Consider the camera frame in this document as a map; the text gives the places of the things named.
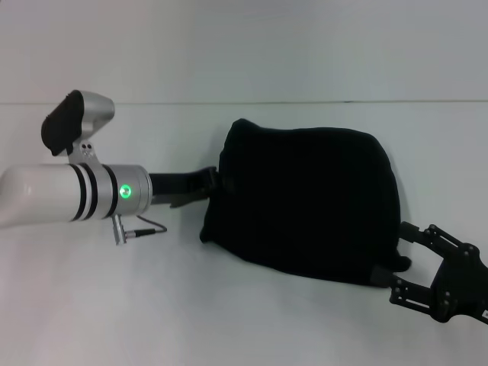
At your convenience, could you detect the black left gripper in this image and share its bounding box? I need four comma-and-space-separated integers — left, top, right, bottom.
147, 165, 231, 210

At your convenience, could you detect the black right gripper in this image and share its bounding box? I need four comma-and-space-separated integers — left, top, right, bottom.
371, 220, 488, 326

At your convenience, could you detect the black shirt with FREE print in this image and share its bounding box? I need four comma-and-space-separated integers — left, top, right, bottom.
198, 117, 413, 291

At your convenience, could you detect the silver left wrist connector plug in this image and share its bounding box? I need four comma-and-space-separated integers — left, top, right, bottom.
110, 214, 141, 248

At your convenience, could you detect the thin left wrist cable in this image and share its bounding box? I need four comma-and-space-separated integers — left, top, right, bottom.
133, 214, 169, 236

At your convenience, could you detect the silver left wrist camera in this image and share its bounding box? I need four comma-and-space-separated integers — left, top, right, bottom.
40, 89, 116, 169

